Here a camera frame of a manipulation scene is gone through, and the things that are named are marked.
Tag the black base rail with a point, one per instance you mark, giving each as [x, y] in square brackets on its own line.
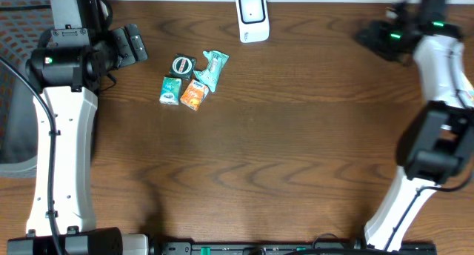
[324, 247]

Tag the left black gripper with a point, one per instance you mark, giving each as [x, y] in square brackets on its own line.
[121, 38]

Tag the yellow wet wipes pack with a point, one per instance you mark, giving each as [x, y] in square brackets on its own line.
[467, 88]

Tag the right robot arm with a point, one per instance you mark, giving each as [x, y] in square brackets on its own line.
[438, 143]

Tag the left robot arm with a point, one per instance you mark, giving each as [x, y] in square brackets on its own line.
[64, 74]

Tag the teal snack packet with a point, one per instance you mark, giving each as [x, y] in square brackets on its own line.
[210, 76]

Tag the orange small snack box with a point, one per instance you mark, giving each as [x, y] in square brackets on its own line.
[194, 94]

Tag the teal white small box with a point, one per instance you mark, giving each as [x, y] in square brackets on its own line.
[170, 91]

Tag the dark grey plastic basket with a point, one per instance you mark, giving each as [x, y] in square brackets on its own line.
[22, 23]

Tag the dark green round-label packet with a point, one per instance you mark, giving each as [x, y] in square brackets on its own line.
[183, 67]

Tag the white barcode scanner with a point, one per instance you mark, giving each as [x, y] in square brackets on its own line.
[253, 20]

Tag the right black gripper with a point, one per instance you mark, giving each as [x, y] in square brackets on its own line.
[369, 38]

